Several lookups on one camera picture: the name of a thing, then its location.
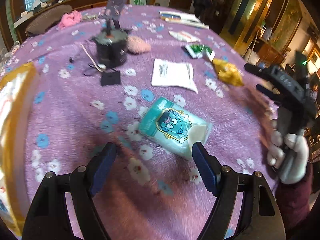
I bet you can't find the beige cable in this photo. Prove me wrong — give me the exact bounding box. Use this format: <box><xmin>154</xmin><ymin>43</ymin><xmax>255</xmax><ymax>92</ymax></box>
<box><xmin>80</xmin><ymin>44</ymin><xmax>107</xmax><ymax>72</ymax></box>

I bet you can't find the black phone stand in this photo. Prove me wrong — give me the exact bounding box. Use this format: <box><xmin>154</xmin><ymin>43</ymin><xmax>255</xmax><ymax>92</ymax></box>
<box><xmin>91</xmin><ymin>0</ymin><xmax>132</xmax><ymax>68</ymax></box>

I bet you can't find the yellow-edged plastic bag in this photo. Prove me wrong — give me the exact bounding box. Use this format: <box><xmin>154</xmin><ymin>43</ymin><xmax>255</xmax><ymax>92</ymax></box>
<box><xmin>0</xmin><ymin>62</ymin><xmax>40</xmax><ymax>237</ymax></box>

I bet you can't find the pink cloth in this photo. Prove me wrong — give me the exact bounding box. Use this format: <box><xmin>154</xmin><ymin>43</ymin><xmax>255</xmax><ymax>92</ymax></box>
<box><xmin>59</xmin><ymin>10</ymin><xmax>82</xmax><ymax>28</ymax></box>

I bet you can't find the green packet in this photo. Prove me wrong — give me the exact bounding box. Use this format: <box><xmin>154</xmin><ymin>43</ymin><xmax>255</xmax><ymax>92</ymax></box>
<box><xmin>184</xmin><ymin>44</ymin><xmax>216</xmax><ymax>59</ymax></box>

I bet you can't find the brown knitted hat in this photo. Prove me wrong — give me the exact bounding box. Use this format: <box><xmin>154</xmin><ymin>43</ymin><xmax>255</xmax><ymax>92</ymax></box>
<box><xmin>25</xmin><ymin>5</ymin><xmax>72</xmax><ymax>37</ymax></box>

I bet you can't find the pile of clear plastic packets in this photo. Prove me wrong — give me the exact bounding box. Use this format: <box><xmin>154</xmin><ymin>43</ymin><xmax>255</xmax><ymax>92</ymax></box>
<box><xmin>0</xmin><ymin>45</ymin><xmax>20</xmax><ymax>63</ymax></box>

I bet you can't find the person's right forearm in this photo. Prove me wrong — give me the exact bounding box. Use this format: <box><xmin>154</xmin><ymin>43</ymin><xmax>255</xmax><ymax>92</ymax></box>
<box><xmin>274</xmin><ymin>165</ymin><xmax>314</xmax><ymax>233</ymax></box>

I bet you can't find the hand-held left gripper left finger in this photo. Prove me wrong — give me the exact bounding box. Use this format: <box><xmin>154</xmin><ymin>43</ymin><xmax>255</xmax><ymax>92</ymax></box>
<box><xmin>22</xmin><ymin>142</ymin><xmax>117</xmax><ymax>240</ymax></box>

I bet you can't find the wooden sideboard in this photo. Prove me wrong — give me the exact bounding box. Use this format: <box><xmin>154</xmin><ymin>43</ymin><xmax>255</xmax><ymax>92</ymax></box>
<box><xmin>12</xmin><ymin>0</ymin><xmax>132</xmax><ymax>34</ymax></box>

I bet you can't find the black cable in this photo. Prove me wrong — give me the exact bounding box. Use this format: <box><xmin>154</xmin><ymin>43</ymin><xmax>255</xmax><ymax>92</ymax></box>
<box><xmin>70</xmin><ymin>56</ymin><xmax>100</xmax><ymax>76</ymax></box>

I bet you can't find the purple floral blanket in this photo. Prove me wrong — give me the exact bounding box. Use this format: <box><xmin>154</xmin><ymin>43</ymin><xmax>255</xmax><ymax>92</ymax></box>
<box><xmin>0</xmin><ymin>4</ymin><xmax>283</xmax><ymax>240</ymax></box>

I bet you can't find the framed landscape painting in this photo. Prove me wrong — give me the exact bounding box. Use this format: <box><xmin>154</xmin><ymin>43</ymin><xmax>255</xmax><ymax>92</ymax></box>
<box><xmin>271</xmin><ymin>0</ymin><xmax>303</xmax><ymax>53</ymax></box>

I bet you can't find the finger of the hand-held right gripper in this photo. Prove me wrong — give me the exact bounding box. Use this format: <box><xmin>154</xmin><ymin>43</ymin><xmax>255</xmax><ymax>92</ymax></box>
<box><xmin>244</xmin><ymin>64</ymin><xmax>307</xmax><ymax>98</ymax></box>
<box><xmin>256</xmin><ymin>84</ymin><xmax>285</xmax><ymax>104</ymax></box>

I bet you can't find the white bag with red print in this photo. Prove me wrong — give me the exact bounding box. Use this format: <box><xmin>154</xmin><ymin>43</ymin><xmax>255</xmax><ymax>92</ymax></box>
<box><xmin>169</xmin><ymin>31</ymin><xmax>200</xmax><ymax>43</ymax></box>

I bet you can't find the white flat pack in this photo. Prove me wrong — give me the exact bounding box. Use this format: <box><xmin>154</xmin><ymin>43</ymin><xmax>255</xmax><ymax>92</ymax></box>
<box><xmin>151</xmin><ymin>59</ymin><xmax>198</xmax><ymax>94</ymax></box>

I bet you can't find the teal tissue pack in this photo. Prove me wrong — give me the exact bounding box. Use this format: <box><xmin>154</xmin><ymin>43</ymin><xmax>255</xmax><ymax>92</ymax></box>
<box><xmin>137</xmin><ymin>97</ymin><xmax>213</xmax><ymax>159</ymax></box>

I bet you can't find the black square pad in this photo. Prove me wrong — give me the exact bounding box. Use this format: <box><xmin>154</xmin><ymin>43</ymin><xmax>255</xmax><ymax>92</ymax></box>
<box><xmin>100</xmin><ymin>71</ymin><xmax>121</xmax><ymax>86</ymax></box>

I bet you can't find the stack of printed booklets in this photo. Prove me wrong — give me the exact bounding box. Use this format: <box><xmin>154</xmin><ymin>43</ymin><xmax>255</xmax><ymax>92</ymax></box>
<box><xmin>160</xmin><ymin>10</ymin><xmax>209</xmax><ymax>29</ymax></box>

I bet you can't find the gold foil packet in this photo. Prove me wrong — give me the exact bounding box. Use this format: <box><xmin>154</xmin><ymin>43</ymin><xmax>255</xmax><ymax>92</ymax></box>
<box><xmin>212</xmin><ymin>59</ymin><xmax>244</xmax><ymax>87</ymax></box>

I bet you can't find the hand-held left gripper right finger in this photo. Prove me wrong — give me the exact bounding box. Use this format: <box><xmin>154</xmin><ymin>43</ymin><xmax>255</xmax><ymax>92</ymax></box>
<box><xmin>191</xmin><ymin>142</ymin><xmax>287</xmax><ymax>240</ymax></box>

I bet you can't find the person's right hand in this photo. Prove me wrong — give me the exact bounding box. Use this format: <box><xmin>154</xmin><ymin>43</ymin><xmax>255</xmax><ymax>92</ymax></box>
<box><xmin>266</xmin><ymin>130</ymin><xmax>310</xmax><ymax>184</ymax></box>

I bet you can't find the pink fluffy pouch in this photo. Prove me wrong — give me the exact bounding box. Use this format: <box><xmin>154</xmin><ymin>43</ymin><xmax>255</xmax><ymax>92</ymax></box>
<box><xmin>126</xmin><ymin>36</ymin><xmax>152</xmax><ymax>54</ymax></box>

